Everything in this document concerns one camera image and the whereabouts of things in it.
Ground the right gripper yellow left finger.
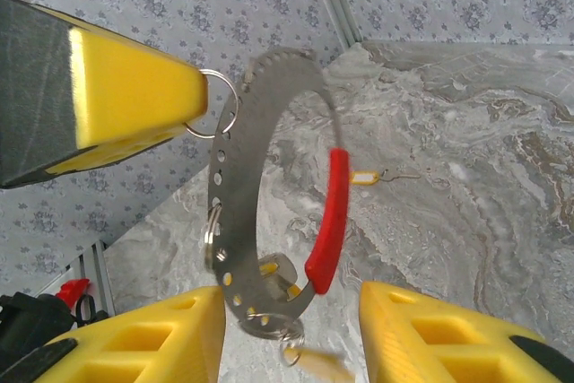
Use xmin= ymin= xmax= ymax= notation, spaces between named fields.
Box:
xmin=26 ymin=284 xmax=225 ymax=383

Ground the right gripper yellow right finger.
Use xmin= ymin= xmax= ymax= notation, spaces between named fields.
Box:
xmin=360 ymin=280 xmax=569 ymax=383

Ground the small steel split ring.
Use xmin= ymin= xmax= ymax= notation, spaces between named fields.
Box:
xmin=182 ymin=67 xmax=241 ymax=140
xmin=277 ymin=319 xmax=307 ymax=367
xmin=204 ymin=201 xmax=225 ymax=272

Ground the key with pale yellow tag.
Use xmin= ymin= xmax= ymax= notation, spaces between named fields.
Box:
xmin=282 ymin=342 xmax=355 ymax=383

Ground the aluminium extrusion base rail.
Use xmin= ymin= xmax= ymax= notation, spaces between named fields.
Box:
xmin=78 ymin=239 xmax=116 ymax=315

